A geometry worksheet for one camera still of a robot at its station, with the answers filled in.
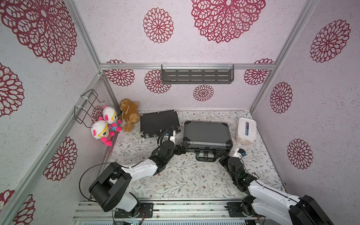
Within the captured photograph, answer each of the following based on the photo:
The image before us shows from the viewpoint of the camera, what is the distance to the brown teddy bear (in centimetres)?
105

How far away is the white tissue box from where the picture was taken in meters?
0.97

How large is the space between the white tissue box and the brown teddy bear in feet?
2.54
